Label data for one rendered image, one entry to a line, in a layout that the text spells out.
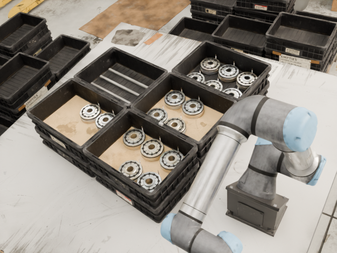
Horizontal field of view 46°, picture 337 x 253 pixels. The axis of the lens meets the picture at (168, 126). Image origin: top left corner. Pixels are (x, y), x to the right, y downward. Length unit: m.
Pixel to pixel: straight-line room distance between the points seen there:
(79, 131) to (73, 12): 2.72
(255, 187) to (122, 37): 1.49
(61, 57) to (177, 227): 2.30
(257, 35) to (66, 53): 1.47
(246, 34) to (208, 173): 2.12
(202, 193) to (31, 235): 0.95
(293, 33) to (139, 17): 1.76
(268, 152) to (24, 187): 1.13
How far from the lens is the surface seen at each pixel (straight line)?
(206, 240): 1.07
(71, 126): 1.96
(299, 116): 1.08
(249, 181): 1.53
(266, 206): 1.50
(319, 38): 2.93
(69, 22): 4.35
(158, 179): 1.62
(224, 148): 1.11
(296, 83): 2.24
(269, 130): 1.09
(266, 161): 1.51
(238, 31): 3.15
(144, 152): 1.71
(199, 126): 1.82
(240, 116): 1.11
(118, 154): 1.77
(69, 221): 1.80
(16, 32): 3.47
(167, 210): 1.69
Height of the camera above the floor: 2.18
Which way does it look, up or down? 47 degrees down
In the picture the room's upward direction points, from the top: 9 degrees counter-clockwise
